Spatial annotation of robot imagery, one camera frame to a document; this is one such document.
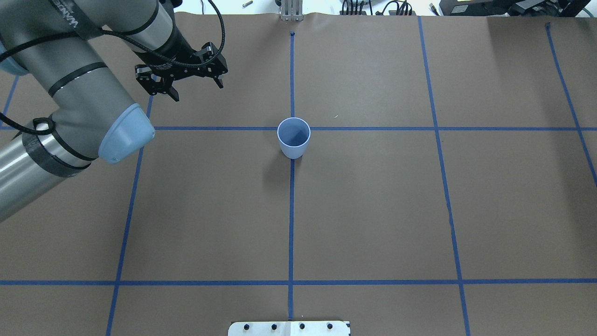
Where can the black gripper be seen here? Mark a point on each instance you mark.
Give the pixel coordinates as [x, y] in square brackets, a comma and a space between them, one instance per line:
[180, 47]

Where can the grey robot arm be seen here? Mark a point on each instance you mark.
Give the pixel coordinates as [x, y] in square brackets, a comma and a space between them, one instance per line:
[96, 117]

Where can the light blue plastic cup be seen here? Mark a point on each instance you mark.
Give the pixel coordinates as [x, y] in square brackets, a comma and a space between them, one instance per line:
[293, 136]

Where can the white metal mounting base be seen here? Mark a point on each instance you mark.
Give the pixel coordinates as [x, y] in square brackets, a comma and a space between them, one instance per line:
[290, 328]

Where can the black equipment background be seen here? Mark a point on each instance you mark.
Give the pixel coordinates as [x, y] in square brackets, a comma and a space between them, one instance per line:
[524, 8]

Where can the silver metal post bracket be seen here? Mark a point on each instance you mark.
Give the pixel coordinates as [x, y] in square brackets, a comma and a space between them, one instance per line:
[291, 10]

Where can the black cables background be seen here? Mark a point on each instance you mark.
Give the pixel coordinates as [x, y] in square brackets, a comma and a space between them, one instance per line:
[377, 8]

